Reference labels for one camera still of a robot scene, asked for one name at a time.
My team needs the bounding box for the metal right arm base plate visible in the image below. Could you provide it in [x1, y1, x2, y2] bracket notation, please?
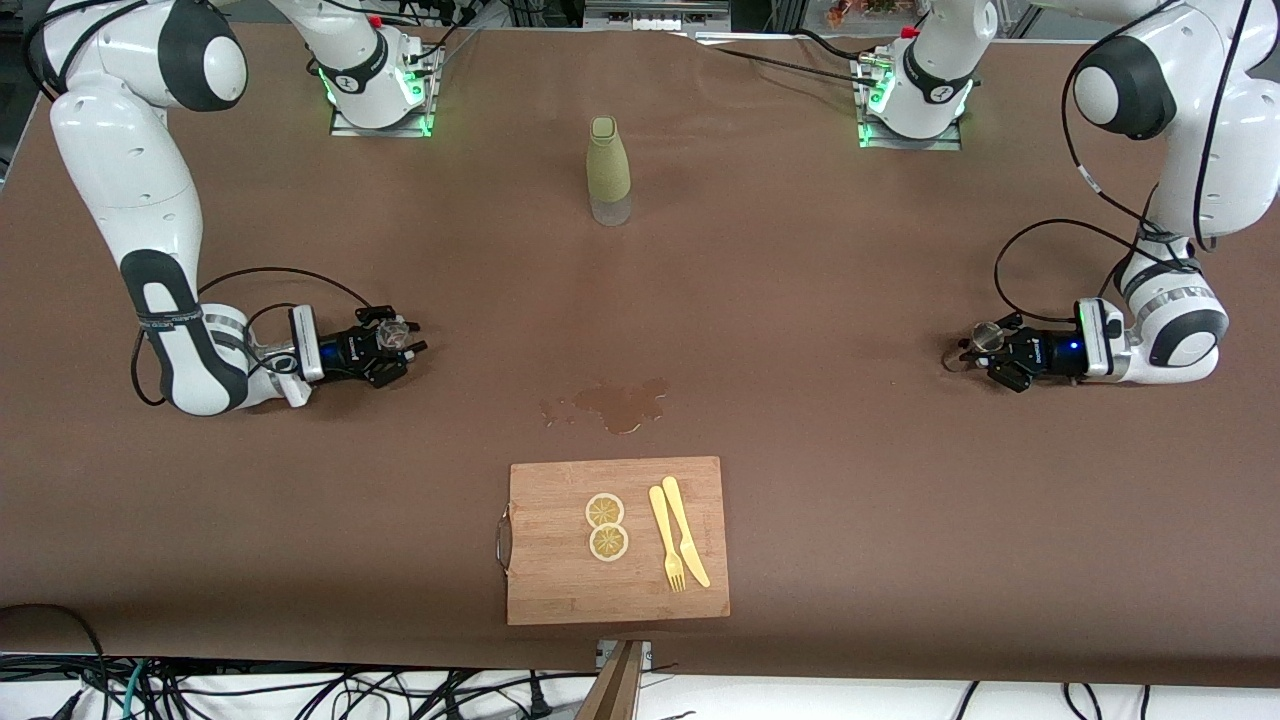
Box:
[329, 40, 443, 139]

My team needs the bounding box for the wooden cutting board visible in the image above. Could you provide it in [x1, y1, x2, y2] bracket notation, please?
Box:
[495, 456, 732, 627]

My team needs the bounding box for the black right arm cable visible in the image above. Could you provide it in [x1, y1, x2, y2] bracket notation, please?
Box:
[130, 266, 377, 407]

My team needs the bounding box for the thick black floor cable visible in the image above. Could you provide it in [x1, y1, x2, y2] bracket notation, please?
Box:
[0, 603, 113, 720]

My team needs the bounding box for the yellow plastic knife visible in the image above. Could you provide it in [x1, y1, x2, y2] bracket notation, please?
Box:
[662, 476, 712, 589]

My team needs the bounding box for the small metal bracket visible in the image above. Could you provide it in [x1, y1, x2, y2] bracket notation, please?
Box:
[596, 639, 654, 673]

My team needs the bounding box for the grey power strip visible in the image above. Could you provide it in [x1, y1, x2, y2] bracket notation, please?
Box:
[584, 0, 733, 33]

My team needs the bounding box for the yellow plastic fork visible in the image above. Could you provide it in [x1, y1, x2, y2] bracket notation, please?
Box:
[649, 485, 688, 593]

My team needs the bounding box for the black base power cable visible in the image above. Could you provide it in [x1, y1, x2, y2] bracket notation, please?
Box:
[690, 28, 891, 89]

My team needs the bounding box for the wooden post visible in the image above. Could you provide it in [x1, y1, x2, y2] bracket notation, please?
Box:
[575, 640, 643, 720]

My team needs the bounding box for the metal jigger measuring cup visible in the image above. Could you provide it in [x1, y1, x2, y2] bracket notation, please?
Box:
[941, 320, 1007, 374]

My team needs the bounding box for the green sleeved glass bottle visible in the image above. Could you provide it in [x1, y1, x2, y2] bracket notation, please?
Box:
[586, 116, 633, 228]

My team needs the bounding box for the brown liquid spill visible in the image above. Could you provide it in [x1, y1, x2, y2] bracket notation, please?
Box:
[538, 377, 670, 437]

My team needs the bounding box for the brown table cover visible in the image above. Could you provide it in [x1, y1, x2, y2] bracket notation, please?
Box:
[0, 18, 1280, 691]

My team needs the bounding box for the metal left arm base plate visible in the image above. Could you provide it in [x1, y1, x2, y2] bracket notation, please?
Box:
[856, 55, 964, 152]

